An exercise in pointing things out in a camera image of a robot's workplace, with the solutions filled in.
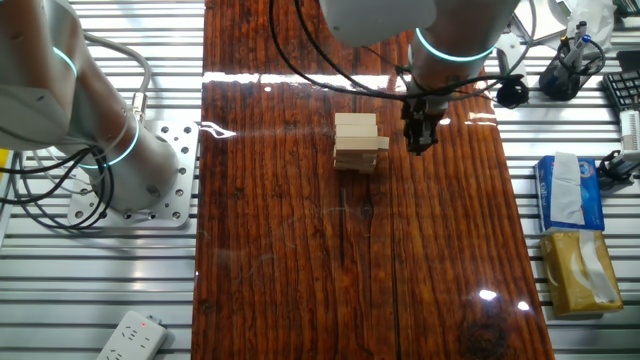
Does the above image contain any silver perforated mounting plate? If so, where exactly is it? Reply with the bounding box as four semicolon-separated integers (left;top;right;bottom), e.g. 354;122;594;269
67;119;201;231

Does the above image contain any black coiled camera cable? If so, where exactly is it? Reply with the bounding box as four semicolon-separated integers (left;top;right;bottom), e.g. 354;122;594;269
292;0;530;110

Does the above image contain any light grey adapter box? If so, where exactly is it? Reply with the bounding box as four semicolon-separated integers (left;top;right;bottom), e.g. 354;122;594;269
618;109;640;152

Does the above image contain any white power strip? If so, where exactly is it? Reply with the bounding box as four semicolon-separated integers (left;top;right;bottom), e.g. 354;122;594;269
94;309;170;360

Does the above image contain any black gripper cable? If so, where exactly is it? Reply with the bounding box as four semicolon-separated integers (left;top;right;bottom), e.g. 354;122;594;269
267;0;416;101

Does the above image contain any brown wooden board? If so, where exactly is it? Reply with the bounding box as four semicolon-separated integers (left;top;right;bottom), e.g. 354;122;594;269
191;0;556;360

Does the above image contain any wooden Jenga block tower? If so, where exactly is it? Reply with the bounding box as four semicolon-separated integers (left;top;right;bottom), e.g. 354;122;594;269
333;112;380;175

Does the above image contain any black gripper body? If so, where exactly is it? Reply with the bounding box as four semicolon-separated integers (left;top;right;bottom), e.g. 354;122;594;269
401;98;441;130

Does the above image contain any grey cable with metal connector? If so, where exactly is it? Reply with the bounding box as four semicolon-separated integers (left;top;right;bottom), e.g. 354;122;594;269
82;30;153;124

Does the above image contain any black base cable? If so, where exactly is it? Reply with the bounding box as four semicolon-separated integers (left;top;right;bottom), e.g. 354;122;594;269
0;145;109;221
9;149;117;232

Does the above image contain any grey flat tray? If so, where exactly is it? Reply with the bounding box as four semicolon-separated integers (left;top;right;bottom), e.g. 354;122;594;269
512;0;575;47

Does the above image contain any black keyboard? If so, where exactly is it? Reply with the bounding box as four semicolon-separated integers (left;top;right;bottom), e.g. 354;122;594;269
601;68;640;112

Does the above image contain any black tangled cable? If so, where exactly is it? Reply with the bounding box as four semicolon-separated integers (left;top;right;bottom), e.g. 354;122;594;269
597;149;640;190

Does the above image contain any blue tissue pack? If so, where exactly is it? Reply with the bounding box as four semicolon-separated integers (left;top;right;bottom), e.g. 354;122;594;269
533;151;606;235

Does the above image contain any black mesh pen holder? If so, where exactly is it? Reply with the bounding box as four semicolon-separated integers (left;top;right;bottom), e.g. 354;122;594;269
538;37;607;102

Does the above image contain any blue capped marker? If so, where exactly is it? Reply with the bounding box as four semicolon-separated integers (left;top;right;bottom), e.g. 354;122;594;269
564;33;594;66

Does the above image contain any gold tissue pack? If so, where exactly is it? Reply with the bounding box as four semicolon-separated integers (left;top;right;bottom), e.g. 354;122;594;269
539;228;625;319

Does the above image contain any white plastic bag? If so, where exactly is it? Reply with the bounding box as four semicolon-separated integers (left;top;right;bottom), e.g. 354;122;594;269
547;0;617;54

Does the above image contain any light grey camera mount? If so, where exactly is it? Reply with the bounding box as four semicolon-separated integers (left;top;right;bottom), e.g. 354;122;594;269
492;32;529;89

